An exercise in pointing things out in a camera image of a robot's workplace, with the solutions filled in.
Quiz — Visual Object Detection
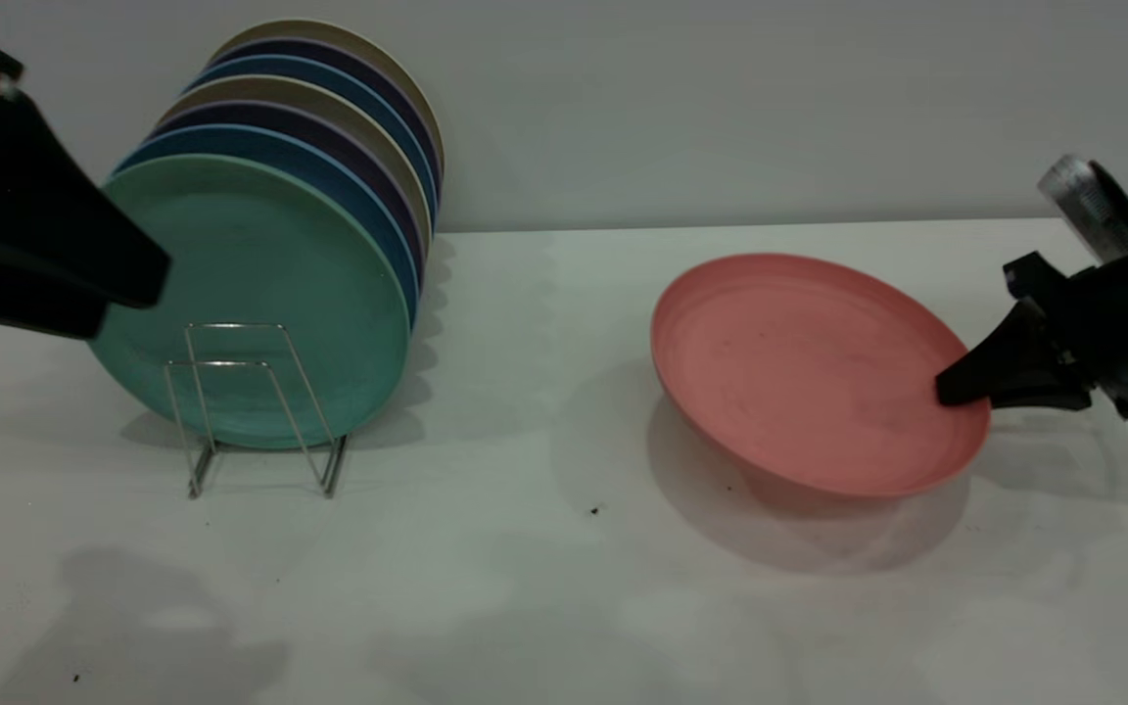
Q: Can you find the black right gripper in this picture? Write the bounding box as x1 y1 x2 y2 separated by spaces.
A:
935 162 1128 422

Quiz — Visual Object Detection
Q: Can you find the pink round plate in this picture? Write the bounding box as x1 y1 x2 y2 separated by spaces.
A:
650 253 993 499

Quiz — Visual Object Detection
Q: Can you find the green round plate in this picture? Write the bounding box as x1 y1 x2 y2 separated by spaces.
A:
87 154 414 452

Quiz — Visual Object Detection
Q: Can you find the blue round plate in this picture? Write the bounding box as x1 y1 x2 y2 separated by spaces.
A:
185 53 440 232
117 123 424 329

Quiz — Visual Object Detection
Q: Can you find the dark purple round plate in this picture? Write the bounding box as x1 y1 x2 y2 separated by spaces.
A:
146 100 429 287
210 36 444 212

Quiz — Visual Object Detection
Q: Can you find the beige round plate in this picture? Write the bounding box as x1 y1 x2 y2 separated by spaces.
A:
160 75 434 258
209 19 447 183

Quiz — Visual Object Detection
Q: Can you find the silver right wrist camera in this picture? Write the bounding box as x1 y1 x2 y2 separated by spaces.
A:
1037 154 1128 267

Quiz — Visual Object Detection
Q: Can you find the silver wire plate rack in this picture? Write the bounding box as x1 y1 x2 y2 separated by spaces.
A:
164 322 349 499

